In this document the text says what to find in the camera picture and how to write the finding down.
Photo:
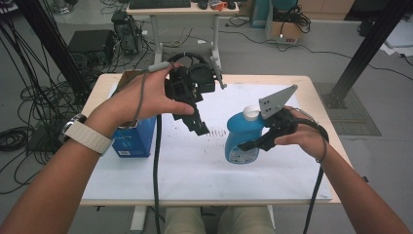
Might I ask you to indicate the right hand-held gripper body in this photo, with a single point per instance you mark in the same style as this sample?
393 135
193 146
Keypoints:
282 122

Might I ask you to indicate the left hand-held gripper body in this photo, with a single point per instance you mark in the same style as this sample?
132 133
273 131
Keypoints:
191 79

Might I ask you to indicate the blue bottle with white cap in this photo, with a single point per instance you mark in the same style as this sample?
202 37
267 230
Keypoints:
242 133

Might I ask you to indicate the blue cardboard box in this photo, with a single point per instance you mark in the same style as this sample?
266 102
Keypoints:
134 143

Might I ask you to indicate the person's right hand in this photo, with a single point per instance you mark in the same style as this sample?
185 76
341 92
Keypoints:
308 139

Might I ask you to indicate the person's left hand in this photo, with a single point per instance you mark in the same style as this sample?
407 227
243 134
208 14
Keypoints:
136 100

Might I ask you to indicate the light wooden table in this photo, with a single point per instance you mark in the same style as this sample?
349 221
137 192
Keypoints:
259 79

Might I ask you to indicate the white board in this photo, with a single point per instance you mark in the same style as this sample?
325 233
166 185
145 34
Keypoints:
211 175

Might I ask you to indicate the white-legged desk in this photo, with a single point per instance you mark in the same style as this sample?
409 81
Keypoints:
195 10

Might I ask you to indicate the white table leg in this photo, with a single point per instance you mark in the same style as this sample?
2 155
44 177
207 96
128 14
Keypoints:
270 216
138 219

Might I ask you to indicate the grey floor mat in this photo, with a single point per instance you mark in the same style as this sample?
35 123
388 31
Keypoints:
357 120

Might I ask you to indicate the black computer mouse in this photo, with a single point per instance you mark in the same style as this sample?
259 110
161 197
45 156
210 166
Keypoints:
202 4
231 5

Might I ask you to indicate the orange small object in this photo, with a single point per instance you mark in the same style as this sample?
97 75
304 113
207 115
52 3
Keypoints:
218 5

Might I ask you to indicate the black computer tower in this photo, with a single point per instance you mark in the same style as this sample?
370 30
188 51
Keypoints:
128 32

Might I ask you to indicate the person's right leg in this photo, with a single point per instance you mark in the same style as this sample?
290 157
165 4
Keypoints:
246 221

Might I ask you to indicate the person's leg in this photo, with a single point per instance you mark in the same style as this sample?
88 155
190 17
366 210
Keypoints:
185 221
246 221

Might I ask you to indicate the black keyboard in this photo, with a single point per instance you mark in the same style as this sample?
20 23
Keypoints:
159 4

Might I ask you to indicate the brown cardboard box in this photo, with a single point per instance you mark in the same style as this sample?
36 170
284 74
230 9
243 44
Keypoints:
287 32

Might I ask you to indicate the white band wristwatch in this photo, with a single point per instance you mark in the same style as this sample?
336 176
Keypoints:
86 136

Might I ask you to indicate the teal bin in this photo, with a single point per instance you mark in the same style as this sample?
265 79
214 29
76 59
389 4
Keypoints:
259 13

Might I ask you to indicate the person's left leg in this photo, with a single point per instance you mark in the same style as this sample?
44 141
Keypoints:
185 221

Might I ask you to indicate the black tape strip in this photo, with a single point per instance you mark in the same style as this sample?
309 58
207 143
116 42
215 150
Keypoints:
365 179

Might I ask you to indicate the black equipment case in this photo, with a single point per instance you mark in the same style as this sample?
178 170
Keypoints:
91 42

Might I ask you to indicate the black metal stand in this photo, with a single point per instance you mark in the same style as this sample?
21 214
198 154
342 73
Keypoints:
48 42
367 48

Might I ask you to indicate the light wooden cabinet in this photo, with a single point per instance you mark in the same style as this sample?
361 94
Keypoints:
324 8

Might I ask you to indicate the white paper sheets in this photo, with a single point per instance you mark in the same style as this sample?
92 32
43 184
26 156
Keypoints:
401 39

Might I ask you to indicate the clear container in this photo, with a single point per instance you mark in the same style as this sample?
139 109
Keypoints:
60 6

